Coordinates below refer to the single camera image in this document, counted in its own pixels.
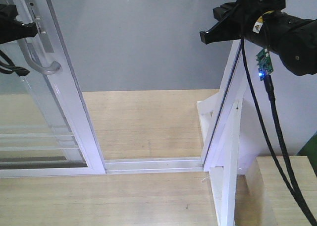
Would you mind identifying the silver door handle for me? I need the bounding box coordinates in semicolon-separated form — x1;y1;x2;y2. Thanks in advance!
17;39;61;75

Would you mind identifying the white door frame post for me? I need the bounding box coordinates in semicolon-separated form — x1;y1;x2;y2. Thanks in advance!
197;41;247;226

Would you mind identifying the light wooden platform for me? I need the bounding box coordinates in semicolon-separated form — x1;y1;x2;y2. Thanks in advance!
0;89;217;226

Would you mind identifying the aluminium door floor track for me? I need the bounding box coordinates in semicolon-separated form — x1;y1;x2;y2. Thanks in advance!
106;157;203;174

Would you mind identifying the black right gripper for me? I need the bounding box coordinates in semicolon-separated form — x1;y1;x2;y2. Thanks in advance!
200;0;286;45

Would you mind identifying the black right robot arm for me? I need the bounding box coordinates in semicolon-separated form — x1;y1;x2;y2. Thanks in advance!
200;0;317;76

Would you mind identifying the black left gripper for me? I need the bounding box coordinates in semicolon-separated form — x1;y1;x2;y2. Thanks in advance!
0;4;38;44

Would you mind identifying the green rolled mat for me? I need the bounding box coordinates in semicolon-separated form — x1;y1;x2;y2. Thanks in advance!
297;133;317;174

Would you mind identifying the black strap left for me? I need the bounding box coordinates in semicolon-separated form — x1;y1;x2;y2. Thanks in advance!
0;50;30;77

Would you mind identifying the white framed sliding glass door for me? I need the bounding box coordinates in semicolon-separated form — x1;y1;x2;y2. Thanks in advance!
0;0;106;178

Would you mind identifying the green circuit board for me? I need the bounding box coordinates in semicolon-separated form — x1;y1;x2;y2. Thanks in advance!
256;48;273;81

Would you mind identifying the black cable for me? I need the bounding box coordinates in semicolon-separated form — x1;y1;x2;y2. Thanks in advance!
239;36;317;226
264;74;317;219

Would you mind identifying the light wooden box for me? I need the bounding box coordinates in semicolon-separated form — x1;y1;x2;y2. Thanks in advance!
234;156;317;226

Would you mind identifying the silver lock plate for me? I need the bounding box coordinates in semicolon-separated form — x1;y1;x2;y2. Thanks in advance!
28;2;54;53

